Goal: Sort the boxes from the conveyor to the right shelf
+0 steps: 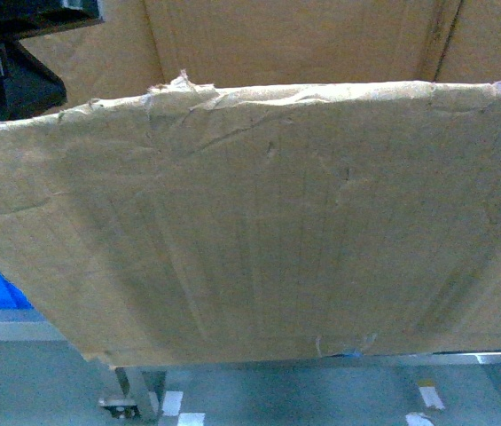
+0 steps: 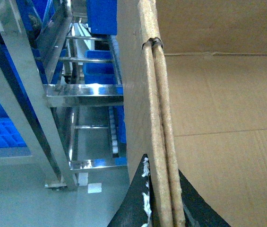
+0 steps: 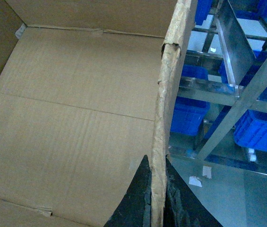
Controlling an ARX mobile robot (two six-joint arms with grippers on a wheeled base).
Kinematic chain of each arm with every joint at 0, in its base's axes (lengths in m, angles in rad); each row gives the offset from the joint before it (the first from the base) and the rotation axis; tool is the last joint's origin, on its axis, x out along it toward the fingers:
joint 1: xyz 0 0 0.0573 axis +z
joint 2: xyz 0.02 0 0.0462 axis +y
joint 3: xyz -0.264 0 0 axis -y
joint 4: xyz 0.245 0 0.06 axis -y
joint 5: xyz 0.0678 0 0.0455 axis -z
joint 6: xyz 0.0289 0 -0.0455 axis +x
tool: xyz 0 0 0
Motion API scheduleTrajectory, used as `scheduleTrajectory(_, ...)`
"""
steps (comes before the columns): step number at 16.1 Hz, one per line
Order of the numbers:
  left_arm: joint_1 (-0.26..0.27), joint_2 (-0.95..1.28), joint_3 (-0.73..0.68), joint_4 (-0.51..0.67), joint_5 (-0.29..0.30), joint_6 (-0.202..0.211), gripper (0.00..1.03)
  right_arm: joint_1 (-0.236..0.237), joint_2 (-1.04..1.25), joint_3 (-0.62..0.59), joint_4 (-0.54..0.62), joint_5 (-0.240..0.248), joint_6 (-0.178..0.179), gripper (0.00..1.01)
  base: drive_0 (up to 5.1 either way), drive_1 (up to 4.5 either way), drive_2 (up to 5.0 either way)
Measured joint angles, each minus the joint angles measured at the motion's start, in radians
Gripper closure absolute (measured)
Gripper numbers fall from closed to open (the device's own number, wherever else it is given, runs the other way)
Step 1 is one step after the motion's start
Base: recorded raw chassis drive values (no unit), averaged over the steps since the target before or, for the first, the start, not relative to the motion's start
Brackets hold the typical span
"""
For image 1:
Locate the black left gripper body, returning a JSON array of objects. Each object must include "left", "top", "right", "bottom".
[{"left": 0, "top": 0, "right": 104, "bottom": 122}]

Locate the large cardboard box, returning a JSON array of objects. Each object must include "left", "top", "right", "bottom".
[{"left": 0, "top": 1, "right": 501, "bottom": 367}]

